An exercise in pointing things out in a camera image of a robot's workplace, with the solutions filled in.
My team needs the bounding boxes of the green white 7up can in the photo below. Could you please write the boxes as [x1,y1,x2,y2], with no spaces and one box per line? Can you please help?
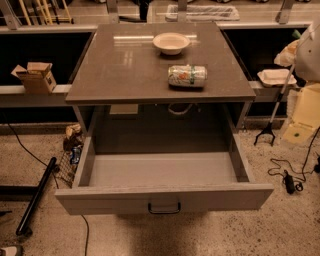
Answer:
[168,65,207,88]

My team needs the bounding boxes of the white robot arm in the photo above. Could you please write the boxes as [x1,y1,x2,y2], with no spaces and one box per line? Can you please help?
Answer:
[274,17,320,143]

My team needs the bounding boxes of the open grey top drawer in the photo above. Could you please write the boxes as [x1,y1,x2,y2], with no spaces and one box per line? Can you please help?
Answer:
[54,109,275,216]

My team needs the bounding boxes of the grey cabinet with countertop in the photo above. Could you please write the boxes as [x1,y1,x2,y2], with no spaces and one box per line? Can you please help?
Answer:
[66,23,255,131]

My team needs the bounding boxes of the white paper bowl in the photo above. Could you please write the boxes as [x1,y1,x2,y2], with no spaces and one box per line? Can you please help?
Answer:
[153,33,190,55]

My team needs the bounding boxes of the reacher grabber tool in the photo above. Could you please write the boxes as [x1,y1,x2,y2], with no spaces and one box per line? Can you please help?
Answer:
[254,60,296,145]

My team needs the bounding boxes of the clear plastic tray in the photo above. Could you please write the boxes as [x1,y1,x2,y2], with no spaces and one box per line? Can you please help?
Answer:
[165,3,241,23]

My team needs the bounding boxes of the black metal pole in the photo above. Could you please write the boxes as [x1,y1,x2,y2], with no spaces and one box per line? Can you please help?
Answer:
[16,157,57,236]

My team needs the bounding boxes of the white takeout clamshell container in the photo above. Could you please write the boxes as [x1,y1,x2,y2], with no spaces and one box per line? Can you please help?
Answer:
[257,69,289,87]

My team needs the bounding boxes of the open cardboard box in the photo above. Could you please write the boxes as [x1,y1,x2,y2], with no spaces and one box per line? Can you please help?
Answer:
[11,62,56,94]

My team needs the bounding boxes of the yellow wooden sticks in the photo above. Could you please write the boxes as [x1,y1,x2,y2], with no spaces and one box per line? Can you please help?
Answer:
[17,0,74,26]

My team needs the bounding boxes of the black drawer handle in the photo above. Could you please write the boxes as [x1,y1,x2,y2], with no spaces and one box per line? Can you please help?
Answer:
[147,202,181,215]

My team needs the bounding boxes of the wire basket with snacks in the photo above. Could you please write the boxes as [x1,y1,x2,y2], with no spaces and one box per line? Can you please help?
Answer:
[55,123,84,187]

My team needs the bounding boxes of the black floor cable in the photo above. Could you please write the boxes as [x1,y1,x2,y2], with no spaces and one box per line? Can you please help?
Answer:
[1,113,91,256]

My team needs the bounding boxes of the black power adapter with cable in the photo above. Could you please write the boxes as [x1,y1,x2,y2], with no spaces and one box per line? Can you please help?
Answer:
[267,130,320,195]

